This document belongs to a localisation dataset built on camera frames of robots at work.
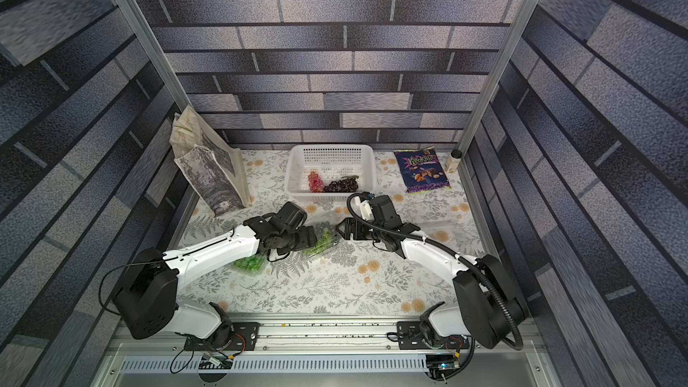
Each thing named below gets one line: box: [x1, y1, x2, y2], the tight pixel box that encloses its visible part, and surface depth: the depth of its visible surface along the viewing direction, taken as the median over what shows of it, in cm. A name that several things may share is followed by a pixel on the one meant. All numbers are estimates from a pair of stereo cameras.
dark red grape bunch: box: [323, 175, 360, 193], surface depth 106 cm
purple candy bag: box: [393, 146, 452, 195], surface depth 109 cm
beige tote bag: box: [169, 104, 252, 217], surface depth 97 cm
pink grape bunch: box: [308, 171, 326, 193], surface depth 106 cm
